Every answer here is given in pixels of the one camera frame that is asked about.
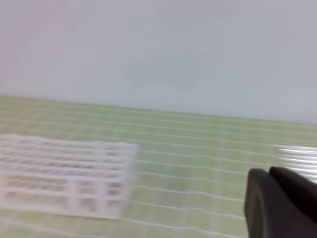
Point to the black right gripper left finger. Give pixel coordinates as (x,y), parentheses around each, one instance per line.
(270,213)

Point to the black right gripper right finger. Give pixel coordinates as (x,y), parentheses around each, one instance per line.
(301,191)

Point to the clear glass test tube pile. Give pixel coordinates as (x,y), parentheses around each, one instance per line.
(300,159)

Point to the green checkered tablecloth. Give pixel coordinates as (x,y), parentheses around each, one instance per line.
(191,168)

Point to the white plastic test tube rack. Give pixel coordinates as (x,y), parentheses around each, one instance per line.
(74,178)

